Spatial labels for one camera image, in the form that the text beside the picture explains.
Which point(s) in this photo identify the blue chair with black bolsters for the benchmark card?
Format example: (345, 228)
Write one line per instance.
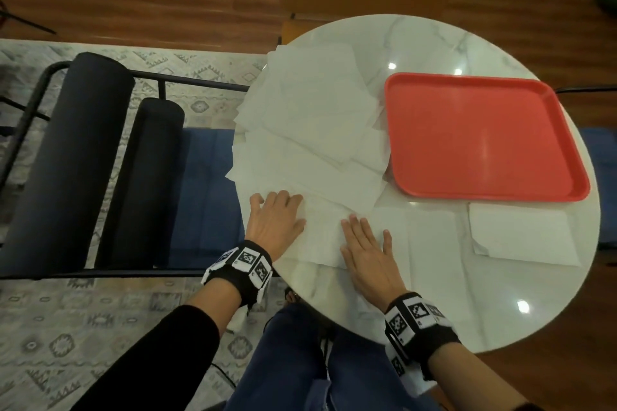
(72, 160)
(602, 160)

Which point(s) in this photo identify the person's left hand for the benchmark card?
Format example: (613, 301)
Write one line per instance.
(272, 225)

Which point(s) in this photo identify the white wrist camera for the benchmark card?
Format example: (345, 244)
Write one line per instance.
(409, 377)
(236, 324)

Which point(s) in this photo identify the person's legs in blue jeans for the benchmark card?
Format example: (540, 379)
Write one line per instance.
(284, 367)

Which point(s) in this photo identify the person's right hand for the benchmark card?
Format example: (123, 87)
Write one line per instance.
(371, 266)

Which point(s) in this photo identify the person's left forearm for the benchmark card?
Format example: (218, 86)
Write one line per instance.
(168, 353)

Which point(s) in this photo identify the red plastic tray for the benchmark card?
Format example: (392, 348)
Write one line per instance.
(482, 136)

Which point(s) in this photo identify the person's right forearm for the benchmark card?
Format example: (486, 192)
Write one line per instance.
(472, 382)

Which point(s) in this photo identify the pile of white paper napkins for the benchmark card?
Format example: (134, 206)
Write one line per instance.
(313, 112)

